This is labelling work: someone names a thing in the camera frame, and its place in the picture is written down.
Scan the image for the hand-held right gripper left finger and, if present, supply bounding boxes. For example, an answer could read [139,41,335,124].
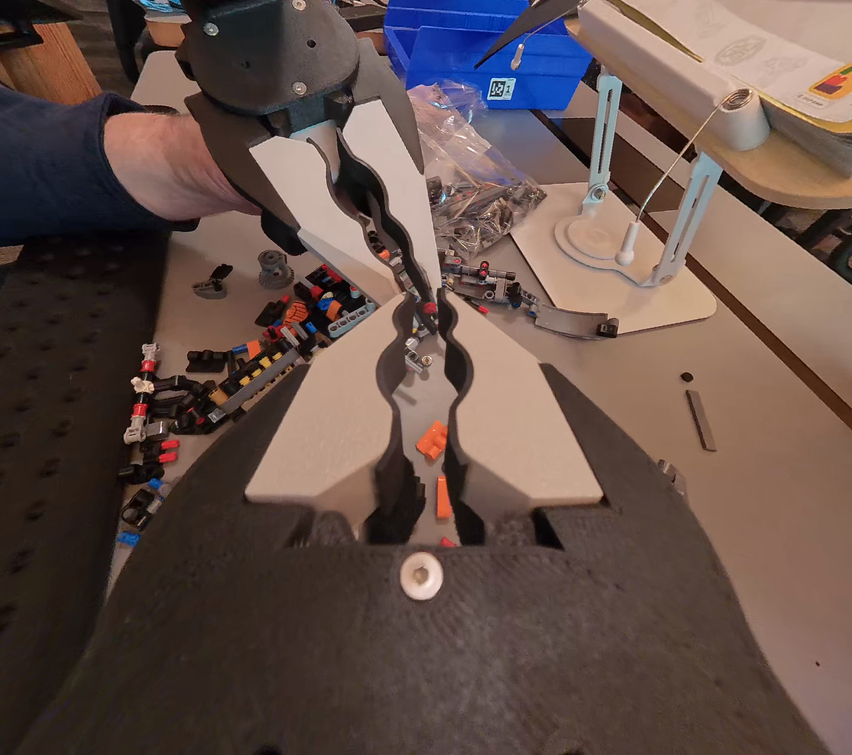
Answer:
[245,292,427,546]

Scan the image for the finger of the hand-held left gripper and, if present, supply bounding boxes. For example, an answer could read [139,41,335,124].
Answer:
[335,98,442,306]
[248,134,403,308]

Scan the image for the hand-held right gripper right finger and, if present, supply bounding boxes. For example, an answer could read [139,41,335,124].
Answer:
[436,289,605,546]

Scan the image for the lego car chassis assembly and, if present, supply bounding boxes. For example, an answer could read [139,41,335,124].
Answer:
[212,262,400,430]

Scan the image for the lego subassembly with curved panel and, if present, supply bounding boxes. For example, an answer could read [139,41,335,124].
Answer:
[439,249,620,340]

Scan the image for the person's left forearm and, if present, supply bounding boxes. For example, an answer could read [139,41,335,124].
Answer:
[0,86,199,246]

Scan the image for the clear bag of lego pieces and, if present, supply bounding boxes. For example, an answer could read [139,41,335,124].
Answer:
[406,81,548,257]

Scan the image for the grey lego gear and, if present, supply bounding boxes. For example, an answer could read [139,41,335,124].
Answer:
[256,249,295,291]

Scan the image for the lego instruction booklet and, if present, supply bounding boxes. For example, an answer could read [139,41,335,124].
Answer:
[474,0,852,137]

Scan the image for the person's left hand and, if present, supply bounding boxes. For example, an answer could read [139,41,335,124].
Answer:
[103,109,264,223]

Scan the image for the black power adapter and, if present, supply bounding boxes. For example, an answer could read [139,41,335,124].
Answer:
[333,0,388,36]

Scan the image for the white book stand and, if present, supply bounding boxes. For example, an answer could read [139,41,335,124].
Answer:
[509,0,852,336]

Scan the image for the plain blue plastic bin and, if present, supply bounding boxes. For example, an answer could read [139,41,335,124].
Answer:
[383,0,530,77]

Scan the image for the blue bin with tag label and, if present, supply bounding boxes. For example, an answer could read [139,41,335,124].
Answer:
[405,26,593,111]

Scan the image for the black chair armrest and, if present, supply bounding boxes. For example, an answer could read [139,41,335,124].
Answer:
[0,0,84,49]

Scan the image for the black perforated mat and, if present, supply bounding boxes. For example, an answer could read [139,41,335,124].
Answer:
[0,230,175,755]

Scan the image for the orange lego bracket piece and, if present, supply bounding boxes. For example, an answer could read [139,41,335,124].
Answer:
[416,421,450,459]

